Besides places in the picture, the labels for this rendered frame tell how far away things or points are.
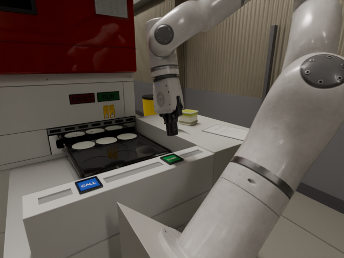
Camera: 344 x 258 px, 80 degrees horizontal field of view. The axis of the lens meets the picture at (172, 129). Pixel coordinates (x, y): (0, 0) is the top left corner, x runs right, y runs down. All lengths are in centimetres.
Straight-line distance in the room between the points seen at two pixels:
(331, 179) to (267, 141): 203
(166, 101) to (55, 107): 64
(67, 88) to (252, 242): 96
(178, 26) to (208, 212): 42
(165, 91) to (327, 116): 38
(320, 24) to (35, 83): 101
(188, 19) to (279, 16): 204
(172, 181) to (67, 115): 66
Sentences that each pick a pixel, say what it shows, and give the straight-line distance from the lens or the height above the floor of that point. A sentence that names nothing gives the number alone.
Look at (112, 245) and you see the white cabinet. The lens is 66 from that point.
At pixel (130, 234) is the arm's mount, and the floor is 99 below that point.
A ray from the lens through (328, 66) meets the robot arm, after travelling 40.
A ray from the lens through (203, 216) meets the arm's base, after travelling 38.
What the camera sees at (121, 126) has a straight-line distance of 118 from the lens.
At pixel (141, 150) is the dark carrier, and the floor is 90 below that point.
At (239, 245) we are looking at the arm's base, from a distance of 37.
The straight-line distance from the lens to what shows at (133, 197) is 59.
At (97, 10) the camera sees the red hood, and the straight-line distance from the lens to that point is 110.
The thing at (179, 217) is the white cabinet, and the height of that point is 77.
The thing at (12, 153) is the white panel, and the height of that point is 89.
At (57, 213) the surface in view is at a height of 94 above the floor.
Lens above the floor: 125
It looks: 17 degrees down
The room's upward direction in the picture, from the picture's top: straight up
